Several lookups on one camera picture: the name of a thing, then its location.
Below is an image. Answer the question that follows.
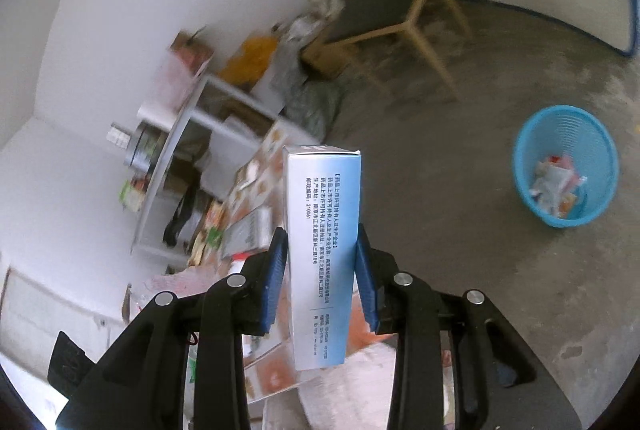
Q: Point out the blue white medicine box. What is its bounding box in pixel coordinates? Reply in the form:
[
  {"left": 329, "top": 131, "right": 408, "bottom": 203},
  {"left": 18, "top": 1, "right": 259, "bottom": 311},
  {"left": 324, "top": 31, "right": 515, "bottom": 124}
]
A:
[{"left": 283, "top": 145, "right": 361, "bottom": 372}]

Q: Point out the blue plastic trash basket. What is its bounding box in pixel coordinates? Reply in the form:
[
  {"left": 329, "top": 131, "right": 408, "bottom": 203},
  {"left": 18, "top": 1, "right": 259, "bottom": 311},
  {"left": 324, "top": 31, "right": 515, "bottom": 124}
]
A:
[{"left": 512, "top": 105, "right": 620, "bottom": 228}]

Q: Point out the table with patterned tablecloth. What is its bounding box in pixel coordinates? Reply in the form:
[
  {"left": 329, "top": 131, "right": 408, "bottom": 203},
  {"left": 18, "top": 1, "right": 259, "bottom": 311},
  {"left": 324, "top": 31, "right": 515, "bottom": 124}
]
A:
[{"left": 124, "top": 121, "right": 395, "bottom": 429}]

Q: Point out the grey metal cooker pot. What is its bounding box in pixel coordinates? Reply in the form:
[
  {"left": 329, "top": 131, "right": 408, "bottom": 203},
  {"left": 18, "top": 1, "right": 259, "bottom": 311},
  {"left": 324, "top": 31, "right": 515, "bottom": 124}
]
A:
[{"left": 125, "top": 121, "right": 168, "bottom": 173}]

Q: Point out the white metal desk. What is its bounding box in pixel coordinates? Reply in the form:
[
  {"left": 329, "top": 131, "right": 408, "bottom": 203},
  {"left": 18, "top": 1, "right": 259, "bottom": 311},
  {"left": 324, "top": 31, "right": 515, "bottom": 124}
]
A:
[{"left": 130, "top": 74, "right": 279, "bottom": 268}]

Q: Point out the white paper towel roll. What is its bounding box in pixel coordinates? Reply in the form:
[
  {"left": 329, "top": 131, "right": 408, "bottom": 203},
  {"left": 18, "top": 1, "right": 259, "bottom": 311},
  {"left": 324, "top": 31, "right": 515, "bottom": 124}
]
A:
[{"left": 137, "top": 101, "right": 180, "bottom": 132}]

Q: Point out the yellow plastic bag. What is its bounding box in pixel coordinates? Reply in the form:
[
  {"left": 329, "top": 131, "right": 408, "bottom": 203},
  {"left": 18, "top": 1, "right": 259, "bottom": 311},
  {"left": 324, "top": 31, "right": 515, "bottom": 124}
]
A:
[{"left": 218, "top": 36, "right": 279, "bottom": 86}]

